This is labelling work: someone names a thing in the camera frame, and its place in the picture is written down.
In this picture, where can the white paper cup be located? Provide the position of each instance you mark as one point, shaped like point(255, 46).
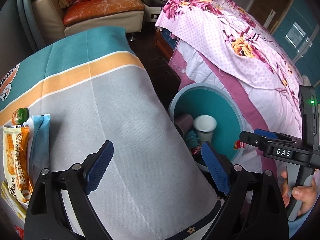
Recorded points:
point(204, 126)

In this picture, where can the person's right hand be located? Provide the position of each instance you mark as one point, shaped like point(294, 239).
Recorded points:
point(308, 195)

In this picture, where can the yellow white patterned wrapper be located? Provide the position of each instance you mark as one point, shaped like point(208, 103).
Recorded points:
point(12, 202)

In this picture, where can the orange yellow snack packet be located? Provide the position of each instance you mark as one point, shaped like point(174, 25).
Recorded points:
point(15, 161)

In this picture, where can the red white small packet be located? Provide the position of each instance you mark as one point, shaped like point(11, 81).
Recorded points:
point(239, 144)

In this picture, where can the round teal trash bin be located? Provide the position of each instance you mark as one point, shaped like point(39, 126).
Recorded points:
point(204, 99)

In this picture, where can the beige orange leather sofa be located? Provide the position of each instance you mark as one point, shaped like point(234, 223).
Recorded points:
point(55, 23)

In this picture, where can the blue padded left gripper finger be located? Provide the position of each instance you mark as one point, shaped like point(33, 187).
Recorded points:
point(218, 167)
point(95, 166)

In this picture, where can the light blue snack wrapper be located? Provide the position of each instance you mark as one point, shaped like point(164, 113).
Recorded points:
point(39, 153)

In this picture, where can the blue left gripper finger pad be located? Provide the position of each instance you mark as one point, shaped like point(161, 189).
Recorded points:
point(266, 134)

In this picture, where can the white bedside cabinet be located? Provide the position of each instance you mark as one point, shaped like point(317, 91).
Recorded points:
point(152, 10)

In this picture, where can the teal orange grey tablecloth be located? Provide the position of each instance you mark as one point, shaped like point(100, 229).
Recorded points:
point(95, 89)

